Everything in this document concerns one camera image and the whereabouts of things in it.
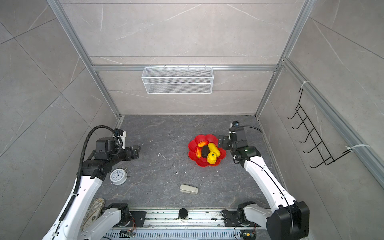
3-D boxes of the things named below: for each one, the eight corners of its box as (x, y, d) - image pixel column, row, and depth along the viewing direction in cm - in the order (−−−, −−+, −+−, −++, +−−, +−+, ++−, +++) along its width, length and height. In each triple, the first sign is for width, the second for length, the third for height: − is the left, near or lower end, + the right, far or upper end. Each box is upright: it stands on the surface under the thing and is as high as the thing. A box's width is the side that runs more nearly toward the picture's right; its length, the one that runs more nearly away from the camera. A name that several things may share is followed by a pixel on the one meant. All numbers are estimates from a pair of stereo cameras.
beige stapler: (180, 192, 84) (179, 189, 81) (181, 186, 86) (180, 183, 83) (198, 194, 83) (198, 191, 80) (198, 187, 86) (198, 185, 82)
